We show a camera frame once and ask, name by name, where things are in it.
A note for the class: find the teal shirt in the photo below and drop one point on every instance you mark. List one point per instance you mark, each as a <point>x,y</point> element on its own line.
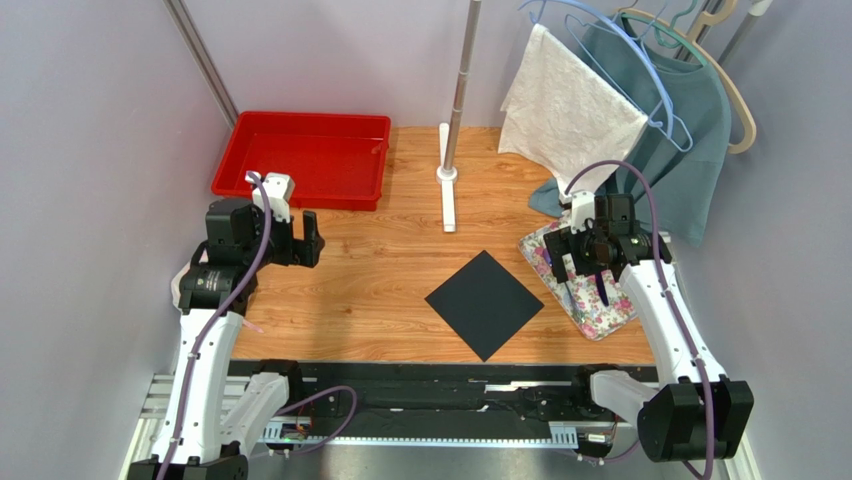
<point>682,171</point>

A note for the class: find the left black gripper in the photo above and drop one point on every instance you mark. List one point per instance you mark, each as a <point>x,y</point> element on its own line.
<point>298,251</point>

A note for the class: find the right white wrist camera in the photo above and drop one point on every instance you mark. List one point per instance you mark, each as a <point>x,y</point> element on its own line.
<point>577,207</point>

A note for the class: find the floral tray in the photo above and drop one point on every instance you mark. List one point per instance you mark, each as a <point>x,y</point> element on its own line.
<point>578,296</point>

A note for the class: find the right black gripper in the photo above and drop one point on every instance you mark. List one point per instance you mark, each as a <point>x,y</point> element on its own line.
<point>576,253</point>

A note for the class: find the red plastic bin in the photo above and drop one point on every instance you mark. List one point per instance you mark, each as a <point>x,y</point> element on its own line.
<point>337,161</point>

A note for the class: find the blue wire hanger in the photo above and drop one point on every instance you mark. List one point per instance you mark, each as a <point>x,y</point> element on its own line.
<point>660,112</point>

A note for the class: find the white mesh laundry bag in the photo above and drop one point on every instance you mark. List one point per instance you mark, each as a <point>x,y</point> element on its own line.
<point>175,286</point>

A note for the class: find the beige wooden hanger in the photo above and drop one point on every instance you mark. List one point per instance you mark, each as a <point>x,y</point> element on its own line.
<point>735,98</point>

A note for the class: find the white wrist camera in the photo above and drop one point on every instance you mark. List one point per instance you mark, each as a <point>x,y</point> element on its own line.
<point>279,189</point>
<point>577,207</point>

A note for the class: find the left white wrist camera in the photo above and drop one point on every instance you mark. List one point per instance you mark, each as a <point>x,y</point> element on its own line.
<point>279,189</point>

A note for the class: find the white towel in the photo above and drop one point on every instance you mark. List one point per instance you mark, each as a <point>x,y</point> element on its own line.
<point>562,115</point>

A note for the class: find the black paper napkin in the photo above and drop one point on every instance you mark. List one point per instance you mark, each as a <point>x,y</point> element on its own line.
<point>484,304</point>

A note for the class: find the teal hanger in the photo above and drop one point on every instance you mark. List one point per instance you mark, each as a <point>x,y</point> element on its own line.
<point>667,35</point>

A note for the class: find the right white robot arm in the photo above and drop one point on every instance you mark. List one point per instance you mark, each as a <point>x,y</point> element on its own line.
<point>696,412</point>

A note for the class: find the white stand with metal pole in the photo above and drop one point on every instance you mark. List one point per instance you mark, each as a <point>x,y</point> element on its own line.
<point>447,173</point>

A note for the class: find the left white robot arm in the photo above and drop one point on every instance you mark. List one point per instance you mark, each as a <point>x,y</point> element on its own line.
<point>198,439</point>

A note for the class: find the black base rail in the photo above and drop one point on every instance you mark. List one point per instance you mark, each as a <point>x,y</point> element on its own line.
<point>443,401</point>

